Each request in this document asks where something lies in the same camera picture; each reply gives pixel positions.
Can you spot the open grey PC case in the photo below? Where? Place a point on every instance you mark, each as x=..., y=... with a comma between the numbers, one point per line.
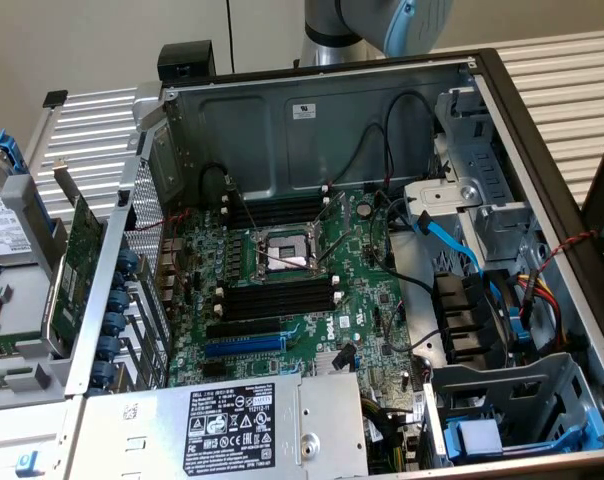
x=342, y=100

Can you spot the silver hard disk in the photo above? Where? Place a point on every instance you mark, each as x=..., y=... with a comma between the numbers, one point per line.
x=2, y=225

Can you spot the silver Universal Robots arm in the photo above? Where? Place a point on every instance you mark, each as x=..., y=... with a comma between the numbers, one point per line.
x=332, y=35

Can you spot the grey metal disk bay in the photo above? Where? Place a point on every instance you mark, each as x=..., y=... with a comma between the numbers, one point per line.
x=532, y=395

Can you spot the silver CPU socket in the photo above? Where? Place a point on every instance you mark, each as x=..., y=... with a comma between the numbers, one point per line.
x=287, y=252

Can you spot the green graphics card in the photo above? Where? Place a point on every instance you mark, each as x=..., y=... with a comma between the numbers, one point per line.
x=79, y=260

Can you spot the small black clip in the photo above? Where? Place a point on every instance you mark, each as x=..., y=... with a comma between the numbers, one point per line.
x=55, y=98

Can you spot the long black expansion slot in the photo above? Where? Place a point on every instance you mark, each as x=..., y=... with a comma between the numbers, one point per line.
x=242, y=327

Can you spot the black box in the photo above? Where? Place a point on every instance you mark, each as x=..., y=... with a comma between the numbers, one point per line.
x=187, y=60

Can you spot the green Dell motherboard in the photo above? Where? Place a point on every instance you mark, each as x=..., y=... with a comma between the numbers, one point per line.
x=372, y=300

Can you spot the blue disk bracket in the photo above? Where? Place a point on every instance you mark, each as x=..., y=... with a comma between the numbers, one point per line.
x=12, y=150

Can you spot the black board connector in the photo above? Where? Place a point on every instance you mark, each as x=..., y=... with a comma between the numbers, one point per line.
x=344, y=356

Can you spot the blue card retention clip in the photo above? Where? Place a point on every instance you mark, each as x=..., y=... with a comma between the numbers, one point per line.
x=114, y=322
x=110, y=346
x=103, y=373
x=119, y=279
x=118, y=300
x=128, y=260

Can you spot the blue expansion slot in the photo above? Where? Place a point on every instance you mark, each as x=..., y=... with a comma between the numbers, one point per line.
x=242, y=346

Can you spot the small silver heatsink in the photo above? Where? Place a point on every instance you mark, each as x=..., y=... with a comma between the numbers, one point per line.
x=322, y=362

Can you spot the short black expansion slot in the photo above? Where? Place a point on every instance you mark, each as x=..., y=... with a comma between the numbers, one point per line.
x=214, y=370

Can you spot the silver power supply unit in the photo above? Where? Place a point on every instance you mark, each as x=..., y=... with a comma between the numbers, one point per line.
x=147, y=430

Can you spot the blue square button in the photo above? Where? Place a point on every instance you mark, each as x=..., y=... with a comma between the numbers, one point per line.
x=27, y=463

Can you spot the silver coin cell battery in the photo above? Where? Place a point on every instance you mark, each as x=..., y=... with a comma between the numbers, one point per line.
x=365, y=208

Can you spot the black power supply label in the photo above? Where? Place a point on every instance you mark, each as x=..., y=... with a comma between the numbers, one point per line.
x=222, y=430

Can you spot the white case sticker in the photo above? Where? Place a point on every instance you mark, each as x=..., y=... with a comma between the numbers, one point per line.
x=304, y=111

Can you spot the silver metal drive bay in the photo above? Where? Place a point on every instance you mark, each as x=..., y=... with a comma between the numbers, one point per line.
x=497, y=220

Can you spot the blue plastic disk caddy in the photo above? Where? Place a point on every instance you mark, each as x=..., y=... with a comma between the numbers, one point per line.
x=474, y=437

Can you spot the silver socket cover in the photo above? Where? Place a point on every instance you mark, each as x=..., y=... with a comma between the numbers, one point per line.
x=346, y=210

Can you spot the thin metal locking lever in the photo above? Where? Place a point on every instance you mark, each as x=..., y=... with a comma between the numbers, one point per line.
x=244, y=210
x=338, y=247

